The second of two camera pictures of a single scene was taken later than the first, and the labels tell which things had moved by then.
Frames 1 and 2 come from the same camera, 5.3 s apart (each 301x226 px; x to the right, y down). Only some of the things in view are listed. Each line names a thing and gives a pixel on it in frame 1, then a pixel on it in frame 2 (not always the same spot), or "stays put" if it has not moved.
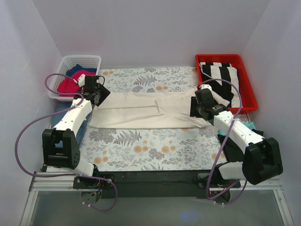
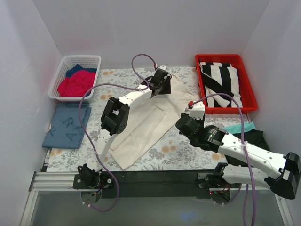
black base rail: (156, 184) stays put
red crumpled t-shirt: (66, 85) stays put
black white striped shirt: (222, 78) stays put
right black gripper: (193, 107) → (184, 125)
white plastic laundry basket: (66, 81) stays put
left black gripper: (101, 93) → (166, 85)
